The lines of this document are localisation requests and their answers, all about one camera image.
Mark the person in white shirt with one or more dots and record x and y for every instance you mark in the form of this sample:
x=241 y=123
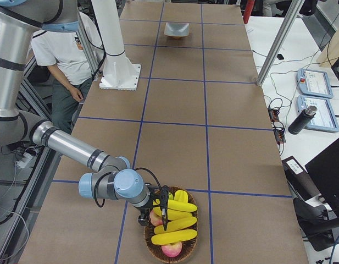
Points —
x=63 y=55

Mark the white pedestal column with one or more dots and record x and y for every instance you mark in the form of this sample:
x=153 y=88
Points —
x=118 y=71

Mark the upper teach pendant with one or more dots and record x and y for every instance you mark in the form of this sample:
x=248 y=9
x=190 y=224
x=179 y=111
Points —
x=314 y=83

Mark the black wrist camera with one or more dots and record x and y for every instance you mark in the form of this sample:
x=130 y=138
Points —
x=161 y=197

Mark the teach pendant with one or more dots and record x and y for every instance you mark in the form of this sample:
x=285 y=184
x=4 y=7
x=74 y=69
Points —
x=314 y=83
x=324 y=119

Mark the red apple left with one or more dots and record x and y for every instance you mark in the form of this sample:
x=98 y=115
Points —
x=155 y=219

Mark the red cylinder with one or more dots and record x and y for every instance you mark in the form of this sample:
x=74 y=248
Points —
x=248 y=10

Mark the black water bottle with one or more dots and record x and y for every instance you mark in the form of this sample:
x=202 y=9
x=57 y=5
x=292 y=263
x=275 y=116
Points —
x=302 y=120

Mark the red apple front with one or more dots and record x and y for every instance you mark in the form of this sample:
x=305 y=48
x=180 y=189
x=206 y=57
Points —
x=172 y=250

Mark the yellow starfruit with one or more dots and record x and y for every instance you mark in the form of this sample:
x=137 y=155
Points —
x=181 y=196

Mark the grey square plate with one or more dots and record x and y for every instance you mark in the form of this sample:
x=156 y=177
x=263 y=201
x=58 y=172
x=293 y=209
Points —
x=177 y=30

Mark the lower teach pendant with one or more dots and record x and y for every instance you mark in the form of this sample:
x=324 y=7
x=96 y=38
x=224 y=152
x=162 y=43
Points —
x=324 y=119

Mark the green pear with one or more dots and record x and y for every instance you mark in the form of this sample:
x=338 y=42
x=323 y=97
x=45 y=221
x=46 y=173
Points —
x=171 y=196

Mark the black monitor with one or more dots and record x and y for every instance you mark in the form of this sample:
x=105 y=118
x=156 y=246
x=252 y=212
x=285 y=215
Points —
x=324 y=172

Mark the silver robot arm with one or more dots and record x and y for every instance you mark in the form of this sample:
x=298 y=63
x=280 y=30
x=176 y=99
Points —
x=110 y=177

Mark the aluminium frame post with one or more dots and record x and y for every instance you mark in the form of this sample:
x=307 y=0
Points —
x=279 y=40

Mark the yellow banana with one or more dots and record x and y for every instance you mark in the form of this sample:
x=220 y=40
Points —
x=176 y=225
x=171 y=214
x=174 y=237
x=181 y=206

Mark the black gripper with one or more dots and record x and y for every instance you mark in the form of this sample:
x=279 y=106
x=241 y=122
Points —
x=153 y=199

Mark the red apple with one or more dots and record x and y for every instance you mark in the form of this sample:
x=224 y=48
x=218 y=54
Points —
x=172 y=250
x=155 y=219

